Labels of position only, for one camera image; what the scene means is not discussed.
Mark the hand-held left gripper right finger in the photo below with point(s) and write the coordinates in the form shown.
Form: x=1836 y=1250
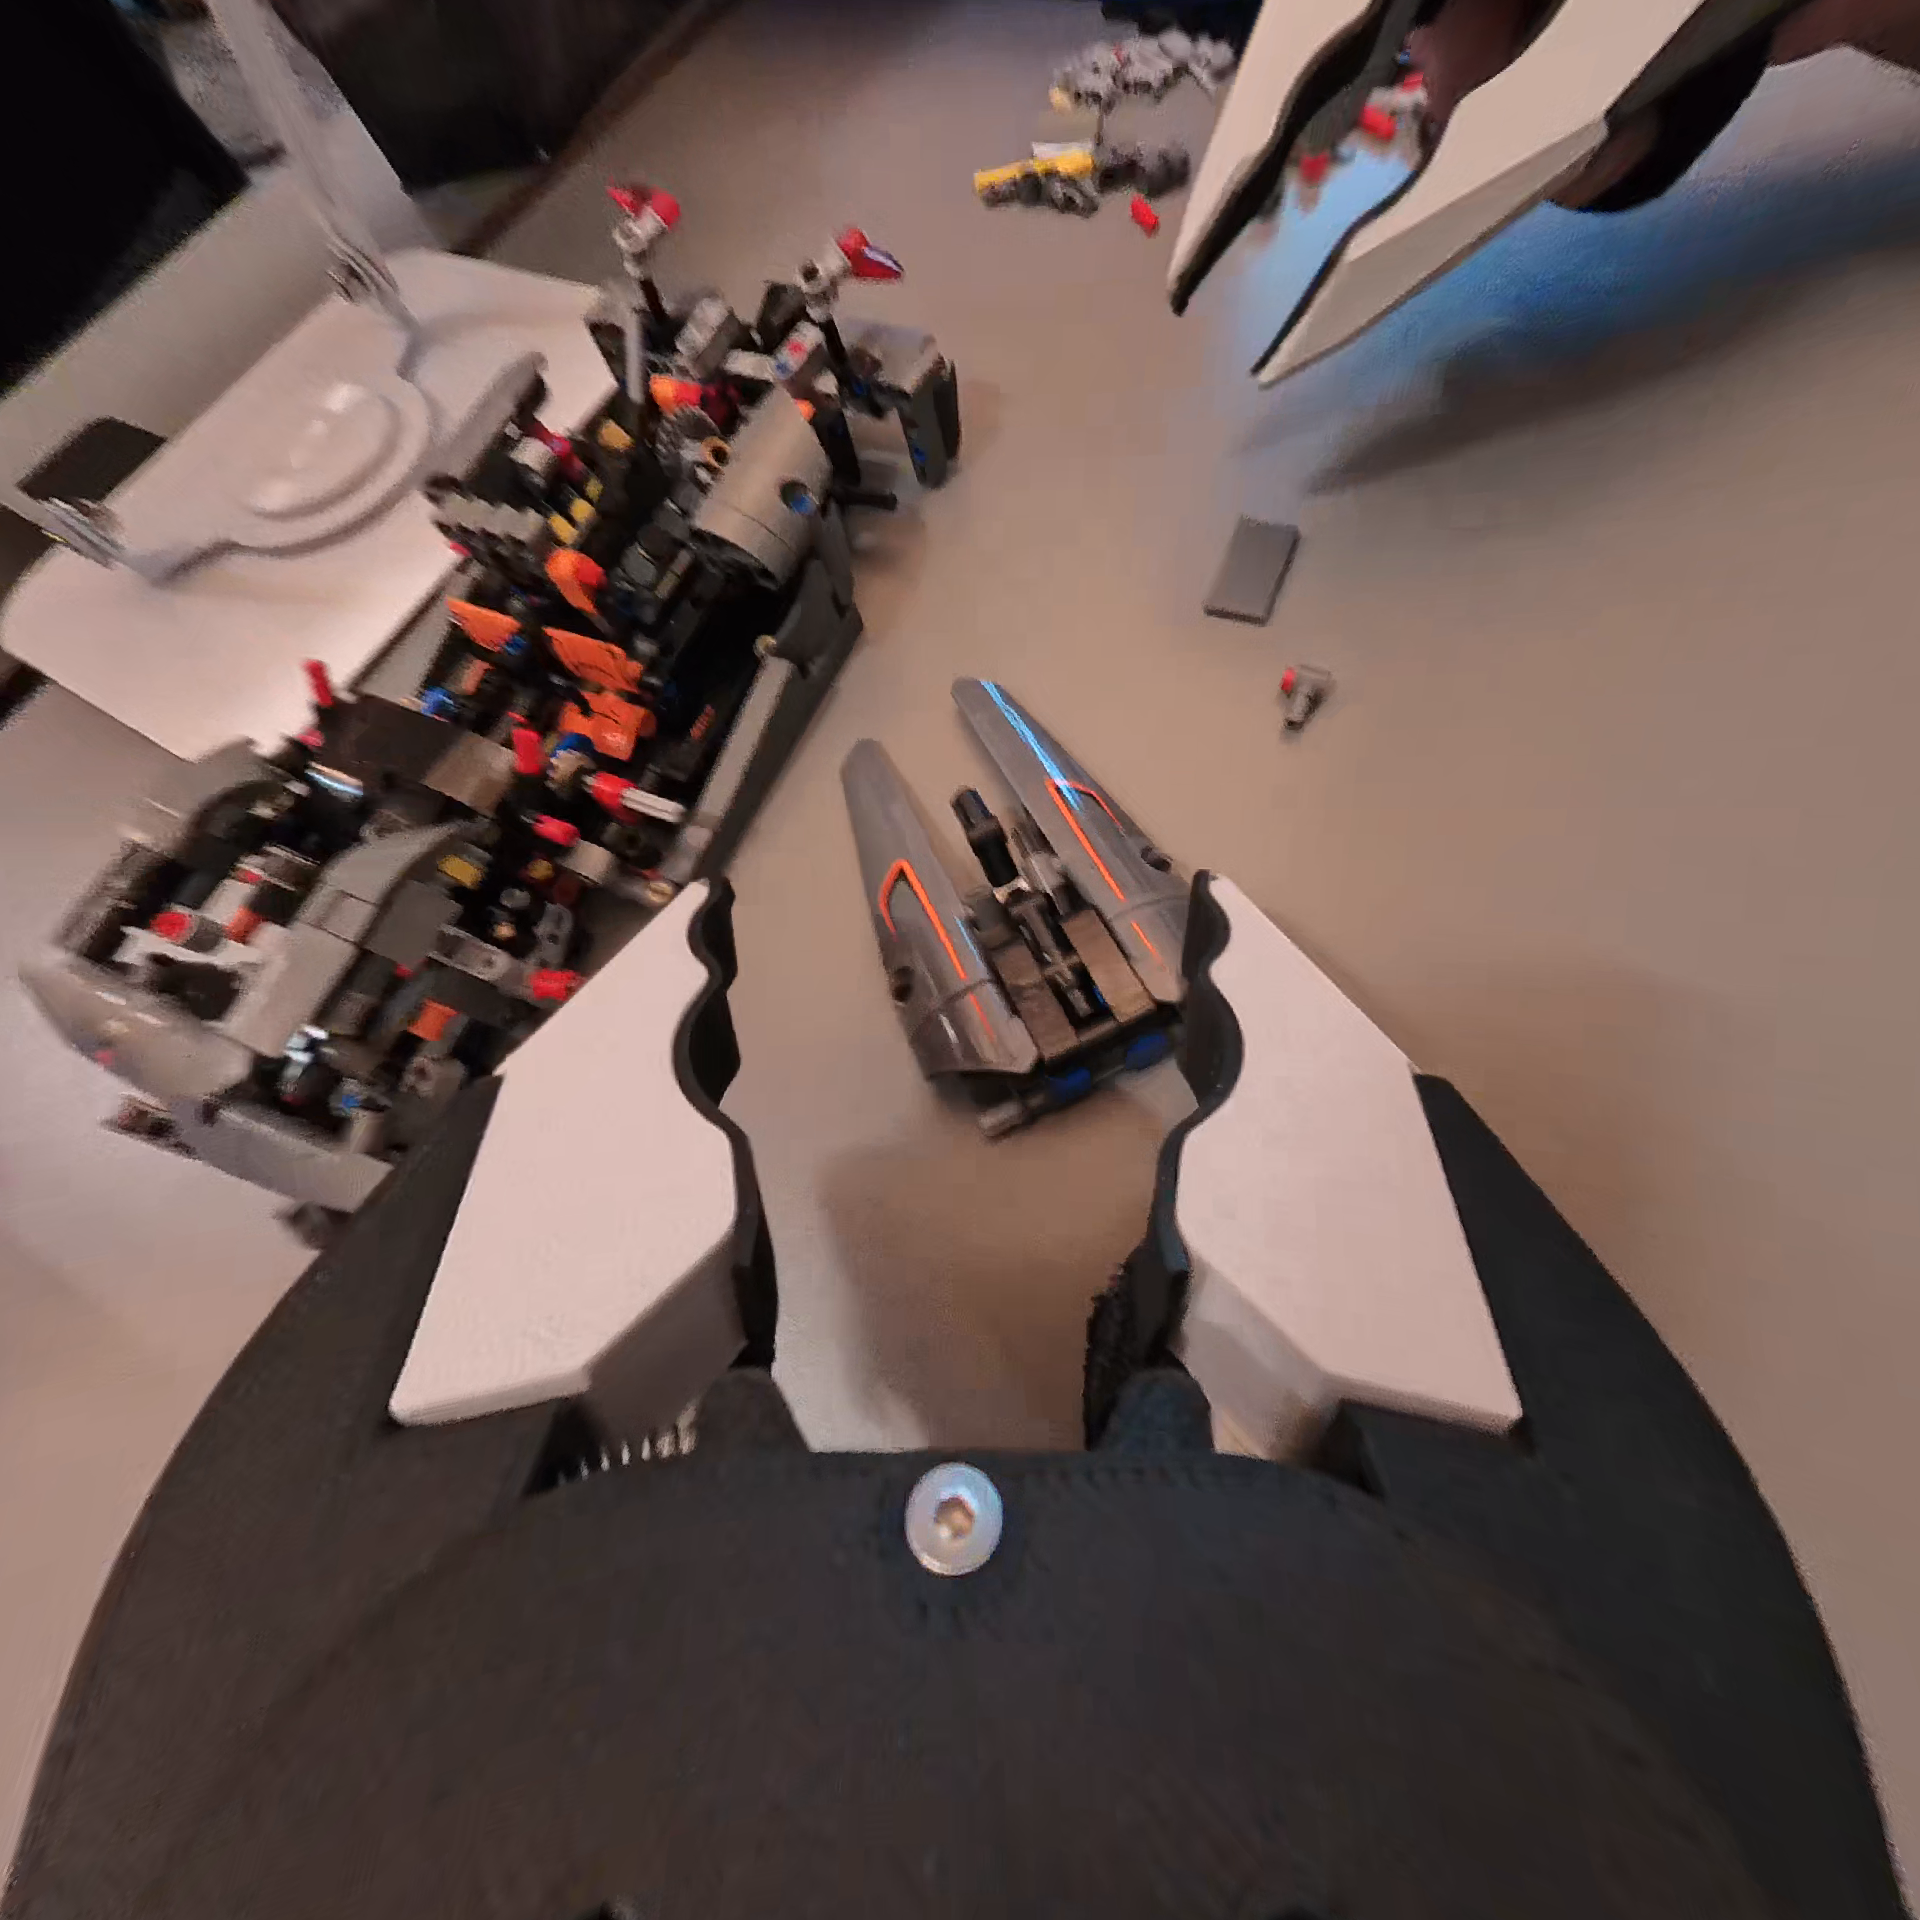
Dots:
x=1319 y=1201

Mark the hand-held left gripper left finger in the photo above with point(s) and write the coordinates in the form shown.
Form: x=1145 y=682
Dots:
x=599 y=1201

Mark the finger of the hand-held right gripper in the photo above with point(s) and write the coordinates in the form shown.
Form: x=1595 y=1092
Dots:
x=1500 y=150
x=1243 y=107

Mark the pile of lego pieces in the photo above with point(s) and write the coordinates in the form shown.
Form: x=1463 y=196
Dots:
x=1035 y=172

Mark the grey winged lego subassembly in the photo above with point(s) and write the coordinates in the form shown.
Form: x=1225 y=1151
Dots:
x=914 y=902

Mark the dark grey lego tile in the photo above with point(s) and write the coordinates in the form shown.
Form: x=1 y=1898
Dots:
x=1254 y=570

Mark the grey lego connector piece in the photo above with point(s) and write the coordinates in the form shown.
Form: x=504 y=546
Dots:
x=1312 y=694

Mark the partly built lego car model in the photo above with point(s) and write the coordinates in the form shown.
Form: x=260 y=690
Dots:
x=750 y=494

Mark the dark printed lego box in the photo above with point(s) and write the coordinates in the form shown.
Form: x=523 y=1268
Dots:
x=481 y=77

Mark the grey flat board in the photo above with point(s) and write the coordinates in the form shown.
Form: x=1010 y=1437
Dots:
x=98 y=451

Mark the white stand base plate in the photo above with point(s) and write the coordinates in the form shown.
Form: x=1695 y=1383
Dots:
x=224 y=645

